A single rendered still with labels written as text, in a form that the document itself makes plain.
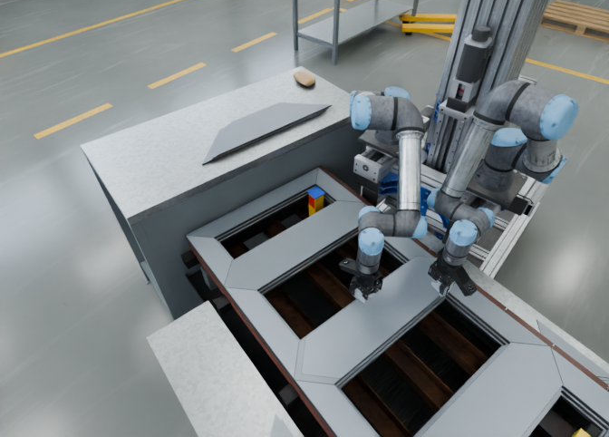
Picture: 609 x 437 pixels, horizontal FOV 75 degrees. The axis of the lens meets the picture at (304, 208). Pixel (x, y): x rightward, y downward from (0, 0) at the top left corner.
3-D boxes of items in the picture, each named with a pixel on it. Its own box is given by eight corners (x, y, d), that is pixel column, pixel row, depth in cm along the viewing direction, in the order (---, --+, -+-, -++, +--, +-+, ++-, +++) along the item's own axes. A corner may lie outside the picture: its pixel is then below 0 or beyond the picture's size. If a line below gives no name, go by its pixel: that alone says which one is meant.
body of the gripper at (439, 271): (439, 265, 146) (448, 243, 138) (459, 279, 141) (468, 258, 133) (426, 275, 143) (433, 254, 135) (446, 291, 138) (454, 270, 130)
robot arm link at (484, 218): (470, 196, 135) (452, 211, 130) (501, 213, 129) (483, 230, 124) (464, 212, 140) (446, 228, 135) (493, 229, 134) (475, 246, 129)
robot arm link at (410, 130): (423, 106, 143) (420, 240, 135) (392, 104, 144) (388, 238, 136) (431, 92, 132) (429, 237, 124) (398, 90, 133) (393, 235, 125)
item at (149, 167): (130, 225, 152) (126, 218, 150) (83, 152, 186) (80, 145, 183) (370, 112, 209) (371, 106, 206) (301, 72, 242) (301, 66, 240)
